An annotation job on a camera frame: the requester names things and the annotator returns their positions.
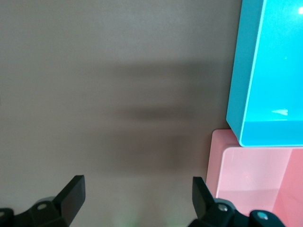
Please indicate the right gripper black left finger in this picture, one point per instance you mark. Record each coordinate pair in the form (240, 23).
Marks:
(68, 198)

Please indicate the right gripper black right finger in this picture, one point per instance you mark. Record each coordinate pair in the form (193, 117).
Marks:
(201, 201)

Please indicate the pink plastic bin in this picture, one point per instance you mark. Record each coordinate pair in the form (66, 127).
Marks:
(251, 170)

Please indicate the blue plastic bin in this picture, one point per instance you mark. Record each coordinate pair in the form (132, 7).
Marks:
(272, 71)

